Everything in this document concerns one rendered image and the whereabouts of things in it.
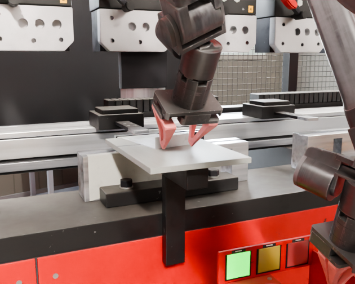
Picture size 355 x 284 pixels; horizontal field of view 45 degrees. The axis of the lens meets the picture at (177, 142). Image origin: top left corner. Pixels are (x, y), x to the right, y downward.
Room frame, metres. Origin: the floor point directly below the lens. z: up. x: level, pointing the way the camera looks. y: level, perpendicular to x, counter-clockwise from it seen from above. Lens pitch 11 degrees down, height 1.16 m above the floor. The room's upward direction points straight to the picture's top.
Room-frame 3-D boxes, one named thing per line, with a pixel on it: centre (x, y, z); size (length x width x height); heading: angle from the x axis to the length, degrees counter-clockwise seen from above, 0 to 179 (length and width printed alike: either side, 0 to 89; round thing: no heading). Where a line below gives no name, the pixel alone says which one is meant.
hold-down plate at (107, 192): (0.88, 0.01, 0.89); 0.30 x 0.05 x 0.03; 114
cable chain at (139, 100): (1.37, 0.05, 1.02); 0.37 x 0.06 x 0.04; 114
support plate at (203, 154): (0.78, 0.01, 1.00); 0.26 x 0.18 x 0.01; 24
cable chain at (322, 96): (1.59, -0.47, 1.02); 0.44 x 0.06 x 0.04; 114
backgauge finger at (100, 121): (1.06, 0.13, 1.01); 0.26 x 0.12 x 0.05; 24
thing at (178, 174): (0.74, 0.00, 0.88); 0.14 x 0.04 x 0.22; 24
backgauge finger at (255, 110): (1.26, -0.31, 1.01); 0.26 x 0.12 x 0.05; 24
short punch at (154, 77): (0.92, 0.07, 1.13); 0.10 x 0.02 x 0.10; 114
